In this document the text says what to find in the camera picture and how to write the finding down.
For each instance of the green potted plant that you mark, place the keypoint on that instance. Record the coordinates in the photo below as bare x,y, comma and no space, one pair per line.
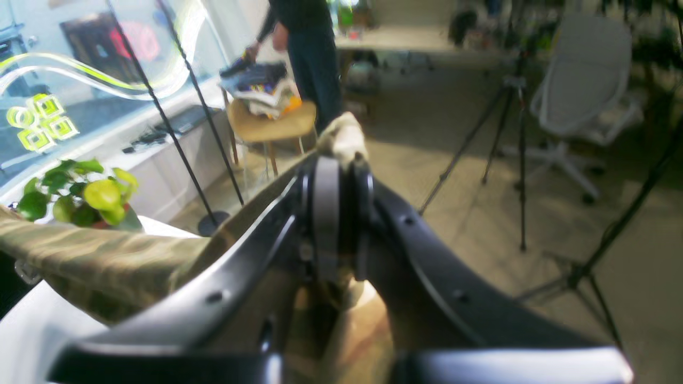
84,194

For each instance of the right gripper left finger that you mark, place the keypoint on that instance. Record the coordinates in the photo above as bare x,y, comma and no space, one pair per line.
251,302

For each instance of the white office chair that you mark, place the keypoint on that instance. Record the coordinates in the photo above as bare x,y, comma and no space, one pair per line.
584,96

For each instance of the black tripod stand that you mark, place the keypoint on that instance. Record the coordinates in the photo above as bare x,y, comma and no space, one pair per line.
576,277

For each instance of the camouflage pattern T-shirt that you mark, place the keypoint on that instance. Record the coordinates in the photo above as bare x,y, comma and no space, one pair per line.
96,278

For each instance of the wooden chair with items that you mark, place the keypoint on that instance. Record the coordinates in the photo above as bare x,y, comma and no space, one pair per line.
263,106

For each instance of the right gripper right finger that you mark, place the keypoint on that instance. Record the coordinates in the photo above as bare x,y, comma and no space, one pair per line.
448,324

